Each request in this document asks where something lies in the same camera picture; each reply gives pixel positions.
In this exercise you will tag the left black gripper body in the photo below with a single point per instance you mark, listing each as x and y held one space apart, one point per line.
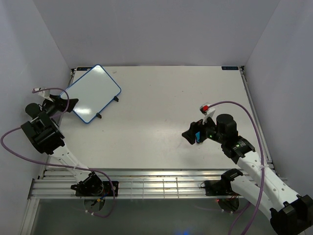
52 108

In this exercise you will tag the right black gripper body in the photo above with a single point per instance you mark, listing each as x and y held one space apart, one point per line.
208 130

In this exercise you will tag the blue foam whiteboard eraser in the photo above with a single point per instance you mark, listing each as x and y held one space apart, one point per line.
198 138

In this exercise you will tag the blue-framed small whiteboard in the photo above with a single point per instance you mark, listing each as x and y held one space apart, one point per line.
94 90

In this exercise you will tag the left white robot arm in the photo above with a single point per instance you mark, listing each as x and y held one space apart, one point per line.
45 135

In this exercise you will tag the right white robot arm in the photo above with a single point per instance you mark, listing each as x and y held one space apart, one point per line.
289 213

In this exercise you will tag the blue label left corner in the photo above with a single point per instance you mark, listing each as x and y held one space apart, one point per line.
83 68

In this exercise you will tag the blue label corner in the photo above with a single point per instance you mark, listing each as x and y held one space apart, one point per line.
229 68
83 68

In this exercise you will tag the blue label right corner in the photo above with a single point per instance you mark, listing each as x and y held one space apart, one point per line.
229 68

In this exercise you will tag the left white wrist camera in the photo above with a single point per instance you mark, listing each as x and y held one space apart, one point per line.
43 92

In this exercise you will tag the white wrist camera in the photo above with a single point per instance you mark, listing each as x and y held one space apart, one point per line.
43 92
207 112

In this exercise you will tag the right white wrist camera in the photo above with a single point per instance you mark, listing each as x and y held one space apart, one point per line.
207 112

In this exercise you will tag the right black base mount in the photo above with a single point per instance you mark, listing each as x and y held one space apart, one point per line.
212 188

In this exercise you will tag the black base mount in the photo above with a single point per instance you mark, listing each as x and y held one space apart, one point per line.
107 190
212 188

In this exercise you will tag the aluminium rail frame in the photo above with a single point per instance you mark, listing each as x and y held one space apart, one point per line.
133 184

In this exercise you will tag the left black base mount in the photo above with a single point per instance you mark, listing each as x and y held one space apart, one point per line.
107 190

